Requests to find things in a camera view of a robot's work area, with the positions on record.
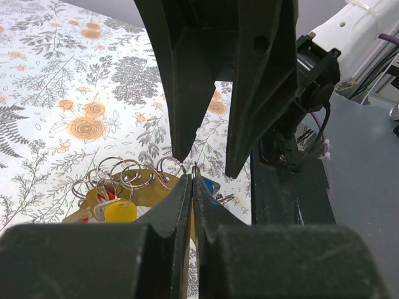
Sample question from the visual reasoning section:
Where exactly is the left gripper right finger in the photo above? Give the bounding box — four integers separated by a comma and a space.
193, 177, 390, 298

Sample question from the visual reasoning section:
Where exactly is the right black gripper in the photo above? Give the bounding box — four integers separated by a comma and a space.
133, 0, 342, 179

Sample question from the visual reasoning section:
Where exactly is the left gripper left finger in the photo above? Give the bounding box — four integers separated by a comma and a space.
1, 175, 192, 298

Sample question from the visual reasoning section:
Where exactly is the yellow key tag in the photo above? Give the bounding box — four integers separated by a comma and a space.
80, 188, 101, 217
104, 200, 137, 223

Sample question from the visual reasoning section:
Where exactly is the red key tag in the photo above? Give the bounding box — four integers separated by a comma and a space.
84, 190, 115, 222

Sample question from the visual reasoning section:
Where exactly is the blue key tag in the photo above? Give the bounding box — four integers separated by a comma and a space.
202, 177, 221, 202

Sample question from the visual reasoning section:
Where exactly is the metal disc with keyrings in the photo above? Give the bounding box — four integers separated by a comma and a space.
62, 156, 187, 223

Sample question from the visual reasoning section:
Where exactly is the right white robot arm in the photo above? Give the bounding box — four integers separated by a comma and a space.
136, 1, 398, 178

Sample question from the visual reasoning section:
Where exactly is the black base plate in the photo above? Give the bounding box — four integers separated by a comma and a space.
251, 133, 336, 225

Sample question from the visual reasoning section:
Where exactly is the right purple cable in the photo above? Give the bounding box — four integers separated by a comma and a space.
308, 31, 399, 194

